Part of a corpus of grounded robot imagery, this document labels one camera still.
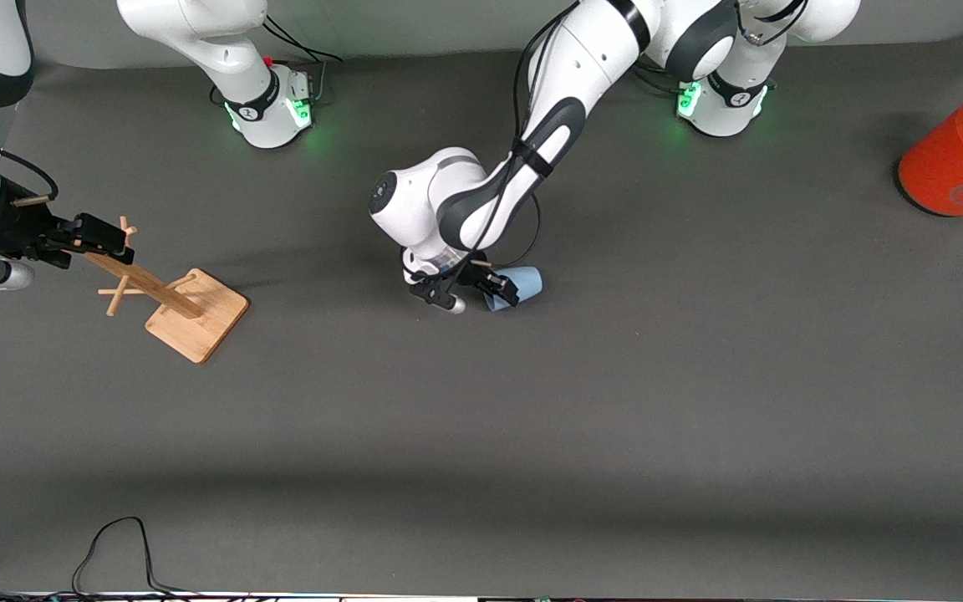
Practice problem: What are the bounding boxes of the orange cylindrical can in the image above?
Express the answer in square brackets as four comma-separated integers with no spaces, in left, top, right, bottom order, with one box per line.
[897,81,963,218]

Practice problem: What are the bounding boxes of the black right arm wrist cable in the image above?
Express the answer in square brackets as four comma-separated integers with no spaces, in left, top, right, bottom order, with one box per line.
[0,128,60,203]

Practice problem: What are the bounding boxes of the dark grey table cloth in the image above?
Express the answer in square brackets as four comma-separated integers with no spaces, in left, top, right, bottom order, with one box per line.
[0,32,963,599]

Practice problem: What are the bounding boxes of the black right arm base cables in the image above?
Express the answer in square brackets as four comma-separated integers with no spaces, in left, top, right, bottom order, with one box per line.
[260,12,341,106]

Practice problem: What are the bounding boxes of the wooden cup rack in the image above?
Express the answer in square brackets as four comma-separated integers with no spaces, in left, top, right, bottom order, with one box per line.
[72,216,251,365]

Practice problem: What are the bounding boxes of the light blue cup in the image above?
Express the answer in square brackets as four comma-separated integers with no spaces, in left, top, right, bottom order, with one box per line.
[481,266,544,314]

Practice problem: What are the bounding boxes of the black looped cable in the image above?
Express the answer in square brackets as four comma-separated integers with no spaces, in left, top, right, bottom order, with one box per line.
[70,516,202,599]

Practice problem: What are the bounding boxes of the black left arm base cables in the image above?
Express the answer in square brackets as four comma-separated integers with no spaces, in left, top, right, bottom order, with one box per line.
[630,65,691,94]

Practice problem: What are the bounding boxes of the black arm base cables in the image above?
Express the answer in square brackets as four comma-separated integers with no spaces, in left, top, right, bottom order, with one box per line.
[630,65,691,94]
[260,12,341,106]

